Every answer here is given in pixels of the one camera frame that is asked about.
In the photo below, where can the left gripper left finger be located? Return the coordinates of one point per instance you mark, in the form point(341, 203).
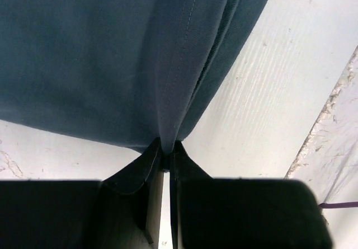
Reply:
point(122, 211)

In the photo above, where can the blue t shirt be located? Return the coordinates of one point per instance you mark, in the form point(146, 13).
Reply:
point(122, 72)

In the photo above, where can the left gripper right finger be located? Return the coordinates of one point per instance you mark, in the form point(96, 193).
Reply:
point(211, 212)

